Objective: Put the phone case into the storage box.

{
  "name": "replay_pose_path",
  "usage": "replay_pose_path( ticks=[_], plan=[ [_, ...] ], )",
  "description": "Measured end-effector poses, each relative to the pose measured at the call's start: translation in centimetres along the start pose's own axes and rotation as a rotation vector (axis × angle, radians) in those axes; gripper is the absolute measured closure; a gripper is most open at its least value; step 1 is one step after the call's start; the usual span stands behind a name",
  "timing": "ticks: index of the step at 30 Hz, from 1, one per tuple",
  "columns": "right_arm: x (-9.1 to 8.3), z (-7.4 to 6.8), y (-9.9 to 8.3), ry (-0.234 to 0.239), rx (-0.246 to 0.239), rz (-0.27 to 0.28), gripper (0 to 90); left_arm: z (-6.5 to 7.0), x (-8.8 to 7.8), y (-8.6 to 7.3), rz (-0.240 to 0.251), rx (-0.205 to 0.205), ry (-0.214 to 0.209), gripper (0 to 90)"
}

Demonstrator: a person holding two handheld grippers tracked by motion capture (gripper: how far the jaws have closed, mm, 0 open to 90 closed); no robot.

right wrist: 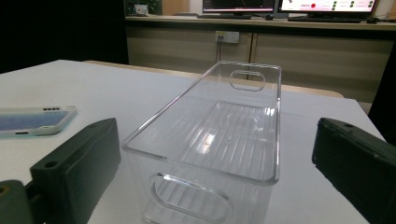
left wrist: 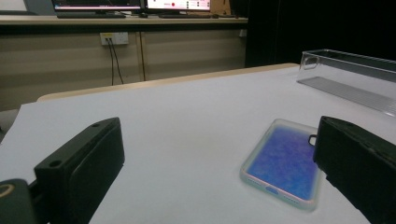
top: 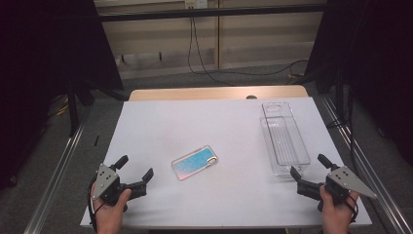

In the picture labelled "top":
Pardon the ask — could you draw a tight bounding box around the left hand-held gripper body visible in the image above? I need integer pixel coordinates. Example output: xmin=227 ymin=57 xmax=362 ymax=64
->
xmin=92 ymin=163 xmax=132 ymax=208

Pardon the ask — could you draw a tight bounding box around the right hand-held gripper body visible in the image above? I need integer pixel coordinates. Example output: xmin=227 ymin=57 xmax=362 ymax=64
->
xmin=319 ymin=165 xmax=379 ymax=213

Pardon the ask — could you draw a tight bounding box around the clear plastic container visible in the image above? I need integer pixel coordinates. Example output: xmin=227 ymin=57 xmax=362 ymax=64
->
xmin=259 ymin=101 xmax=312 ymax=178

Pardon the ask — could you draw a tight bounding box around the iridescent blue phone case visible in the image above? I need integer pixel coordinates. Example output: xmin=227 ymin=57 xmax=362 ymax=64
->
xmin=170 ymin=144 xmax=219 ymax=181

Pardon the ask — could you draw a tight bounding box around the person's left hand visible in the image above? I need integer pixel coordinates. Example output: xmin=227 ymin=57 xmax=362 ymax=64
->
xmin=91 ymin=181 xmax=132 ymax=234

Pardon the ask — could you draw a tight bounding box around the person's right hand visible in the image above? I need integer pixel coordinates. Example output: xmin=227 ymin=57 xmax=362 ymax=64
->
xmin=319 ymin=184 xmax=359 ymax=234

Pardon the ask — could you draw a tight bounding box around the black stand leg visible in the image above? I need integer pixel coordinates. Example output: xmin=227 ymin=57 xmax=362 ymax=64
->
xmin=66 ymin=81 xmax=82 ymax=137

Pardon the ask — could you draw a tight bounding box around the white table cover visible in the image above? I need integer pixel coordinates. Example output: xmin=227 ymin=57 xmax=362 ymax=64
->
xmin=80 ymin=97 xmax=373 ymax=228

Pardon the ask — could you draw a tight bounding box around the wooden table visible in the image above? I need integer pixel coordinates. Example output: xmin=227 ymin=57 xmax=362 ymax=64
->
xmin=129 ymin=85 xmax=310 ymax=102

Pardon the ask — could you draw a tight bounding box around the black curtain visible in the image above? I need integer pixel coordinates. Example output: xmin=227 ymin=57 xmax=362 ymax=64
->
xmin=305 ymin=0 xmax=413 ymax=167
xmin=0 ymin=0 xmax=125 ymax=189

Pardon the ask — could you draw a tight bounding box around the black horizontal bar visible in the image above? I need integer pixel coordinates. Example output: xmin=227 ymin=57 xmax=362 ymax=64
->
xmin=96 ymin=3 xmax=327 ymax=22

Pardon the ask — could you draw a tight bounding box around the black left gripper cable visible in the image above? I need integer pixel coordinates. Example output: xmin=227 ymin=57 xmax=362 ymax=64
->
xmin=87 ymin=176 xmax=105 ymax=234

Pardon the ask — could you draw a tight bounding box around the metal floor rail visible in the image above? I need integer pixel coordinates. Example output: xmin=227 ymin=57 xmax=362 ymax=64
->
xmin=319 ymin=94 xmax=413 ymax=234
xmin=23 ymin=103 xmax=94 ymax=234

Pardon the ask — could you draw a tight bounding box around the black floor cable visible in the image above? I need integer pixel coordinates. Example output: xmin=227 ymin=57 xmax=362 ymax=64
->
xmin=192 ymin=16 xmax=310 ymax=78
xmin=187 ymin=16 xmax=236 ymax=88

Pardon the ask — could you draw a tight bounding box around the white wall socket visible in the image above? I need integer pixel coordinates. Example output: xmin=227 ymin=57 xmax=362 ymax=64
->
xmin=184 ymin=0 xmax=208 ymax=10

